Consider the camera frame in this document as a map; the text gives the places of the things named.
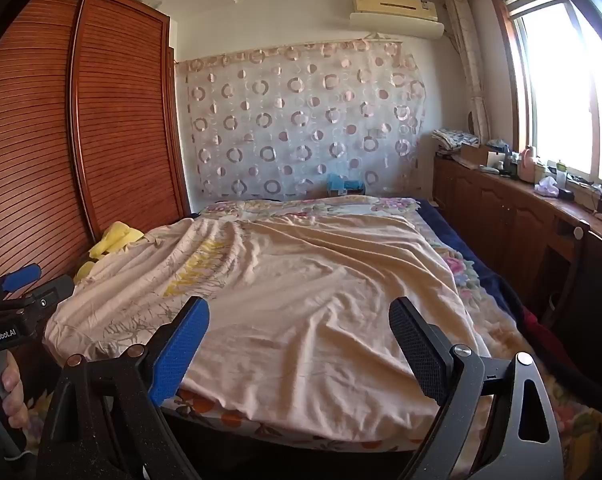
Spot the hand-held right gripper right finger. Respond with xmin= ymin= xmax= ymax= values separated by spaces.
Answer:
xmin=388 ymin=296 xmax=566 ymax=480

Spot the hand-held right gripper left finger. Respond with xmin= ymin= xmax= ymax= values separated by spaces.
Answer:
xmin=37 ymin=296 xmax=212 ymax=480

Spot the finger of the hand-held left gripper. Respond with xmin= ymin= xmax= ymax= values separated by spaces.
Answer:
xmin=0 ymin=265 xmax=42 ymax=295
xmin=28 ymin=274 xmax=76 ymax=312

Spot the beige cloth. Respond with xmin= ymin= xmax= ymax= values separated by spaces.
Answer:
xmin=43 ymin=210 xmax=482 ymax=441

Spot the person's left hand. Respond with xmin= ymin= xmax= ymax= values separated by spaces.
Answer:
xmin=0 ymin=350 xmax=30 ymax=431

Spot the yellow plush toy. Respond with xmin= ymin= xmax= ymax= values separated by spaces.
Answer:
xmin=75 ymin=221 xmax=146 ymax=281

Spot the navy blanket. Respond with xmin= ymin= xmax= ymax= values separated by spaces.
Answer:
xmin=416 ymin=199 xmax=526 ymax=321

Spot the red cloth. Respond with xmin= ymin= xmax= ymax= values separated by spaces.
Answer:
xmin=521 ymin=309 xmax=556 ymax=343

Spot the floral blanket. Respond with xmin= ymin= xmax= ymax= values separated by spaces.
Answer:
xmin=196 ymin=195 xmax=602 ymax=476

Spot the low wooden cabinet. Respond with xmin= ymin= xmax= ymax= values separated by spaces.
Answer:
xmin=433 ymin=152 xmax=602 ymax=311

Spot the wooden slatted wardrobe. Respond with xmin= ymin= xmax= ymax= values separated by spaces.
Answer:
xmin=0 ymin=0 xmax=192 ymax=293

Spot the blue box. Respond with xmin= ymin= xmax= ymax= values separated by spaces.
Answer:
xmin=327 ymin=174 xmax=366 ymax=197

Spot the dark chair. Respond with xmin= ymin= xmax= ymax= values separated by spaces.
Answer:
xmin=536 ymin=220 xmax=602 ymax=391

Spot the cardboard box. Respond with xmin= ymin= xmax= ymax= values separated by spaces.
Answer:
xmin=460 ymin=142 xmax=502 ymax=167

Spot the white crumpled tissue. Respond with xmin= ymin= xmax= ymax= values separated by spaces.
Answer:
xmin=533 ymin=176 xmax=562 ymax=196

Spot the pink bottle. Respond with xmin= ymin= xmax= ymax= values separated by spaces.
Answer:
xmin=518 ymin=146 xmax=538 ymax=182

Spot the stack of folded cloths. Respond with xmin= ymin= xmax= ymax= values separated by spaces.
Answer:
xmin=432 ymin=129 xmax=480 ymax=152

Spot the circle-patterned sheer curtain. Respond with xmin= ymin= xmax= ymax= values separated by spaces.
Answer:
xmin=175 ymin=40 xmax=426 ymax=202

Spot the patterned window curtain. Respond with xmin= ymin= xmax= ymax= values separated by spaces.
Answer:
xmin=443 ymin=0 xmax=492 ymax=133

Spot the wooden-framed window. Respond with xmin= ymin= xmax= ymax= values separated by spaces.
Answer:
xmin=488 ymin=0 xmax=602 ymax=196

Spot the black cable bundle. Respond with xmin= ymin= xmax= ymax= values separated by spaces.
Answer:
xmin=571 ymin=175 xmax=602 ymax=216

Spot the wall air conditioner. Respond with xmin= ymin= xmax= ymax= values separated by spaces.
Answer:
xmin=350 ymin=0 xmax=444 ymax=39

